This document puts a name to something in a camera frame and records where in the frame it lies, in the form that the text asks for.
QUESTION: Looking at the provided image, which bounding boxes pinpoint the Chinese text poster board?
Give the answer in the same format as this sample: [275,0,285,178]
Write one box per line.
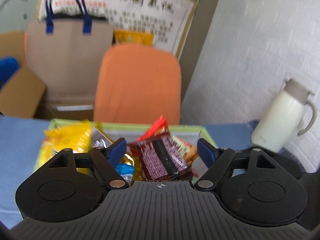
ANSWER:
[36,0,197,57]

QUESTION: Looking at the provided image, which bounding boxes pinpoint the orange chair back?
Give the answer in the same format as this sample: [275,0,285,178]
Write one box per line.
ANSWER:
[93,43,182,125]

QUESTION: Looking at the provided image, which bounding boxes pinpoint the blue striped tablecloth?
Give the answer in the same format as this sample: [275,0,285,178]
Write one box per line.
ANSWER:
[1,116,258,229]

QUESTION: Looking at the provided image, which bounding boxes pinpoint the orange red snack packet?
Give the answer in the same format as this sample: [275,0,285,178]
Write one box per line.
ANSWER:
[136,115,199,166]

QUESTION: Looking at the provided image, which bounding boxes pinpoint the open cardboard box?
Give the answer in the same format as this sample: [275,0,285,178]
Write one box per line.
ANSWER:
[1,31,46,118]

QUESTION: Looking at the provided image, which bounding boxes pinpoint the dark red snack packet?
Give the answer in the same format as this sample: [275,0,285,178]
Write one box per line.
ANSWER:
[128,132,193,181]

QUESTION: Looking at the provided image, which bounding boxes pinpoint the yellow plastic bag behind chair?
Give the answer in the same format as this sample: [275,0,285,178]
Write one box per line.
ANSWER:
[114,29,154,46]

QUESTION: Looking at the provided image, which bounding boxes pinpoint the white thermos jug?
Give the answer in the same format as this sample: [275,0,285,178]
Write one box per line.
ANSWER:
[251,78,317,153]

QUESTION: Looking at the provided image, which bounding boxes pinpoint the blue item in cardboard box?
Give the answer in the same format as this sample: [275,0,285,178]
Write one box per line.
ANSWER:
[0,56,20,87]

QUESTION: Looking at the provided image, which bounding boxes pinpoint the brown paper bag blue handles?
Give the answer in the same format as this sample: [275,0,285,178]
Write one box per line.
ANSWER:
[26,0,114,103]

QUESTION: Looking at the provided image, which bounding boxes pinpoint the blue snack packet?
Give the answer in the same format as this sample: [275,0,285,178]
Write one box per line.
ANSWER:
[116,163,135,184]

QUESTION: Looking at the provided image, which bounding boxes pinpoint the green cardboard snack box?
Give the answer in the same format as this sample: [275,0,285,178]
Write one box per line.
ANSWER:
[34,119,216,171]

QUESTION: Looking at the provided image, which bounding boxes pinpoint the large yellow chip bag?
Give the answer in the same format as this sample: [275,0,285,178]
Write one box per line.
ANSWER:
[34,121,92,171]

